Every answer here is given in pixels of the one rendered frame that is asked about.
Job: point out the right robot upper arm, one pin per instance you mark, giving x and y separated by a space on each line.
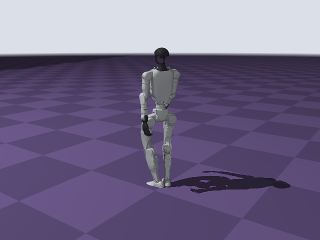
175 81

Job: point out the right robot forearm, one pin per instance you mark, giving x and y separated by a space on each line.
170 99

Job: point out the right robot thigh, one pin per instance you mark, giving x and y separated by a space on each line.
168 126

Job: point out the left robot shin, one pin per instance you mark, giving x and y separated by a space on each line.
152 162

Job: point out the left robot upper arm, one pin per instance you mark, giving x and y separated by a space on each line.
146 77

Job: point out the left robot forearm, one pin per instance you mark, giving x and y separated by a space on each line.
144 106

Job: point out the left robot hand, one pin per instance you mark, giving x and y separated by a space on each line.
145 126

